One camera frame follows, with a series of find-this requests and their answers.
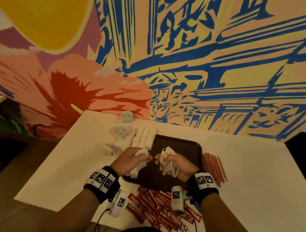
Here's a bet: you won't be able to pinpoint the person's right forearm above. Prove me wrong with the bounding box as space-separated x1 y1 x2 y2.
200 192 249 232

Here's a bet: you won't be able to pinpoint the black camera cable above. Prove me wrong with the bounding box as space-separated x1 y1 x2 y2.
191 213 199 232
94 207 112 232

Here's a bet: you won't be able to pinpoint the small white cup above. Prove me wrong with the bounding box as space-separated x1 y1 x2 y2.
119 110 135 124
113 125 130 141

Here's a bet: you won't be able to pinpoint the black marker wristband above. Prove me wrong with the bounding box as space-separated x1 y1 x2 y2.
83 165 121 205
186 170 220 205

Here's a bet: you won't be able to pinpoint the person's black shirt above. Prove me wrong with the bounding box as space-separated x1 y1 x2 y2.
122 226 161 232

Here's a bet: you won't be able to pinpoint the person's left hand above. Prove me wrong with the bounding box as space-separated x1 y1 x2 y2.
109 147 154 177

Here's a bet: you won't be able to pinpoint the bunch of tea bags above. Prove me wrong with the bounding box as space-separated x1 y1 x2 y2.
159 146 180 178

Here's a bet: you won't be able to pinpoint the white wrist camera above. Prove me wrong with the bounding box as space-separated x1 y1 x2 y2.
108 189 129 218
170 185 192 215

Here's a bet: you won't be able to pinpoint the dark brown tray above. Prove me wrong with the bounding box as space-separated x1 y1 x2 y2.
122 134 203 193

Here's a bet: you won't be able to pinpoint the pile of white tea bags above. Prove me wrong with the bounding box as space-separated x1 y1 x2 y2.
100 141 124 157

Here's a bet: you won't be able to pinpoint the person's right hand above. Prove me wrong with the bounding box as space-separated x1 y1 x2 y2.
154 151 200 182

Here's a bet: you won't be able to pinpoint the pile of red Nescafe sachets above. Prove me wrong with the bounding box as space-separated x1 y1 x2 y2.
125 186 203 232

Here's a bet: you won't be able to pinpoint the person's left forearm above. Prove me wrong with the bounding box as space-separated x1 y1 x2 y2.
40 189 101 232

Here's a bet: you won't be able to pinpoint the row of tea bags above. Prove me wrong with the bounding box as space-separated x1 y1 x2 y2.
129 126 159 179

